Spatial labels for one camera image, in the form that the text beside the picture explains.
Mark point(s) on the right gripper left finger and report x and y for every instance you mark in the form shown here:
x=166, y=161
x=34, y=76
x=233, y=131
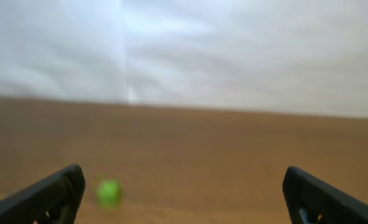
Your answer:
x=46, y=196

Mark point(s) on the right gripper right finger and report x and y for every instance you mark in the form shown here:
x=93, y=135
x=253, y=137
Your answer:
x=320, y=199

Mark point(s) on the green cube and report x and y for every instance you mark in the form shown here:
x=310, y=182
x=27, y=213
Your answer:
x=109, y=193

